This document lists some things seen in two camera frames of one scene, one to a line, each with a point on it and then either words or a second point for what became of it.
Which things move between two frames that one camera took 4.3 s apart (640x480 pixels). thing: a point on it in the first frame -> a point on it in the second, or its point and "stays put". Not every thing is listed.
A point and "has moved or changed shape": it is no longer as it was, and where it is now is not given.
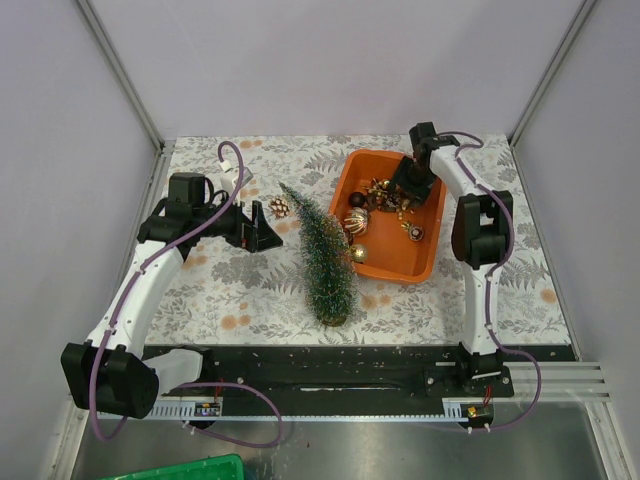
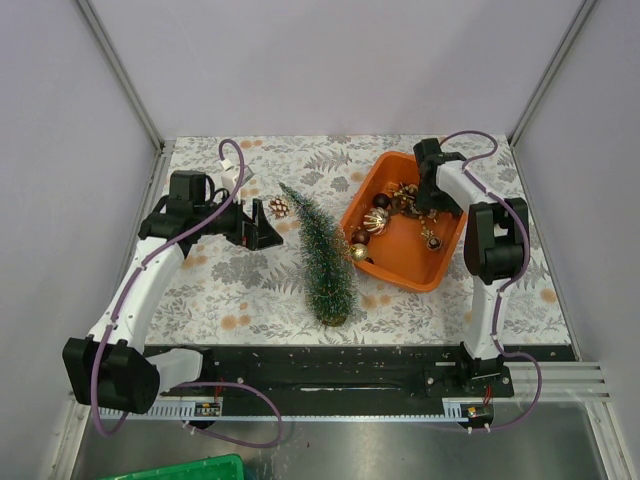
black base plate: [360, 377] stays put
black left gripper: [254, 238] stays put
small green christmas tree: [325, 264] stays put
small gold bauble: [359, 253] stays put
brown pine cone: [279, 207] stays put
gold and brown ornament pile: [387, 197] has moved or changed shape
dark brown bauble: [356, 199] -> [381, 200]
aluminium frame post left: [112, 58] stays put
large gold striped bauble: [356, 220] -> [375, 220]
